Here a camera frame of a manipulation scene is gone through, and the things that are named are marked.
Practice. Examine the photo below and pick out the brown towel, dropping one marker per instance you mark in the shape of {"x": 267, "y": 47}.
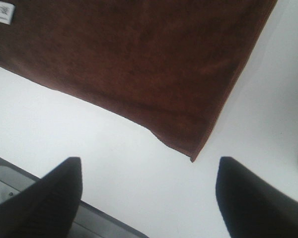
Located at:
{"x": 168, "y": 65}

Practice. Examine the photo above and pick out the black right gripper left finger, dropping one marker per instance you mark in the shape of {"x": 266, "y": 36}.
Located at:
{"x": 47, "y": 208}

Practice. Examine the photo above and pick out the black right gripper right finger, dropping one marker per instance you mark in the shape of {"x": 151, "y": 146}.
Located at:
{"x": 250, "y": 207}

